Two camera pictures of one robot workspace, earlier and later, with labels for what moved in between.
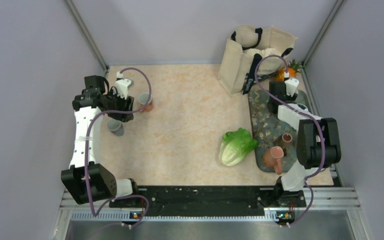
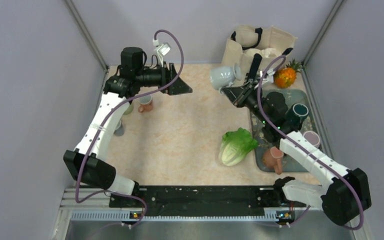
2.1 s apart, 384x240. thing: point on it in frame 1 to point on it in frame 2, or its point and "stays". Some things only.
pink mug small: (142, 99) stays
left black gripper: (126, 105) to (169, 75)
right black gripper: (293, 98) to (238, 95)
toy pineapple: (293, 67) stays
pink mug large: (272, 158) stays
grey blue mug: (115, 126) stays
